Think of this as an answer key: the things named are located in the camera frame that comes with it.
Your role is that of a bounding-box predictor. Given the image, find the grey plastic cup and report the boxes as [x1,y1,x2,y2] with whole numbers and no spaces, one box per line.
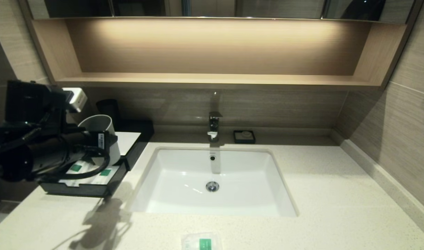
[78,114,121,165]

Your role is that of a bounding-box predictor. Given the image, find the toothbrush packet with green label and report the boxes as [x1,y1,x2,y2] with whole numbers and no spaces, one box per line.
[59,160,91,186]

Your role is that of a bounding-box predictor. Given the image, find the black drawer amenity box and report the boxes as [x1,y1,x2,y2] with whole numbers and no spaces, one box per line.
[39,156,128,198]

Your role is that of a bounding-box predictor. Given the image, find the white board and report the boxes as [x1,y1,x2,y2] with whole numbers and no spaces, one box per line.
[116,132,142,156]

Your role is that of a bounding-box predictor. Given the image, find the vanity kit packet green label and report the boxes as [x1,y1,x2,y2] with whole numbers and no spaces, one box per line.
[92,166,121,185]

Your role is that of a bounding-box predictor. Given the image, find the black cylindrical cup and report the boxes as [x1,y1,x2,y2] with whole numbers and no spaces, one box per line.
[96,99,121,122]

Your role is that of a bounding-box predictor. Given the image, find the comb packet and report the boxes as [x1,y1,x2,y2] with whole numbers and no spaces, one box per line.
[82,167,101,185]

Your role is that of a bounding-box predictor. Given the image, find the chrome faucet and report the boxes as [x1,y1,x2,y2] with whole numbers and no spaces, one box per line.
[207,111,223,143]

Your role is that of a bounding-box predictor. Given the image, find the black soap dish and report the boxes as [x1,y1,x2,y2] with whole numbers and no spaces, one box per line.
[233,131,256,144]

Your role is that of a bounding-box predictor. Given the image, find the packet with green square label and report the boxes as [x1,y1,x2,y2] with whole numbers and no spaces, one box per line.
[182,232,223,250]

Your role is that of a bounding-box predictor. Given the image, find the white sink basin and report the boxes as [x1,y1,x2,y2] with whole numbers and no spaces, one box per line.
[129,147,299,218]

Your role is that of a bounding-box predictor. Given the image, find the mirror cabinet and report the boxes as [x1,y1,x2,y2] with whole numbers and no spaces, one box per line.
[27,0,415,24]

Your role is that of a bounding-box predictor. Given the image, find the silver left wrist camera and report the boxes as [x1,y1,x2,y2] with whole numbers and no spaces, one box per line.
[62,87,88,113]

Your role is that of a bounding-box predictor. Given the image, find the black cable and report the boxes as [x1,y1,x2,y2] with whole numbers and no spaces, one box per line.
[39,145,111,180]

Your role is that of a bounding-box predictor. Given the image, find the wooden wall shelf niche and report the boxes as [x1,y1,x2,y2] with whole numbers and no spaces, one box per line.
[19,17,422,91]

